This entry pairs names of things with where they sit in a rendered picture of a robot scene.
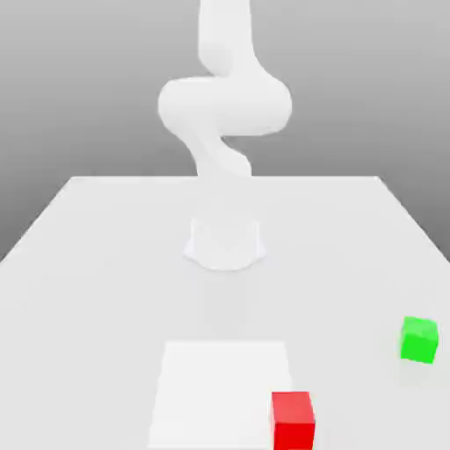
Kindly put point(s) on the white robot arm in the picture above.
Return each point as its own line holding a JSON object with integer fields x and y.
{"x": 225, "y": 105}

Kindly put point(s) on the small red cube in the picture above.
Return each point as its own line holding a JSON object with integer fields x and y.
{"x": 292, "y": 422}

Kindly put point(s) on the small green cube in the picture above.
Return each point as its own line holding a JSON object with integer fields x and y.
{"x": 419, "y": 340}

